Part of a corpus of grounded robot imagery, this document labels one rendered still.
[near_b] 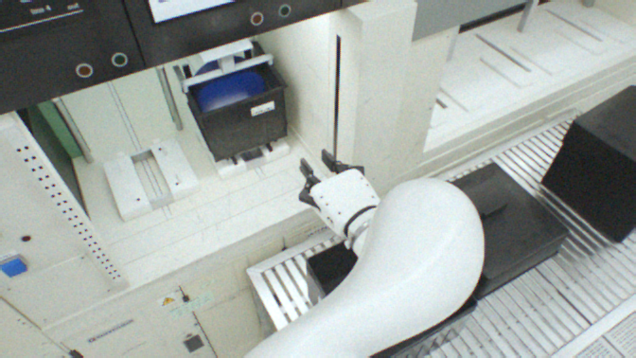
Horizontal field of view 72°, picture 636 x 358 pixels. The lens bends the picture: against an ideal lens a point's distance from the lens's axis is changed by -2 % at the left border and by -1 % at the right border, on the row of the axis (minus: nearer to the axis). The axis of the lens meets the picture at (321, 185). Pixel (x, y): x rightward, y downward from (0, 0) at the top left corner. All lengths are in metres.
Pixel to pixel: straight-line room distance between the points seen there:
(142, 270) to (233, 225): 0.24
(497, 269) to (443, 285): 0.87
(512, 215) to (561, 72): 0.70
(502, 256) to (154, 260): 0.85
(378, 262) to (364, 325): 0.04
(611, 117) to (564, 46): 0.59
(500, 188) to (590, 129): 0.27
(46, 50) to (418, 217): 0.55
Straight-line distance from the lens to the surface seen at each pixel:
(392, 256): 0.29
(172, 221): 1.21
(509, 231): 1.24
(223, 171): 1.24
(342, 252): 1.08
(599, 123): 1.39
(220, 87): 1.19
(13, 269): 0.97
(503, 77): 1.70
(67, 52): 0.71
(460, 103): 1.52
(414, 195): 0.32
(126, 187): 1.29
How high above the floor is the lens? 1.81
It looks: 50 degrees down
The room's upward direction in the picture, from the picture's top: straight up
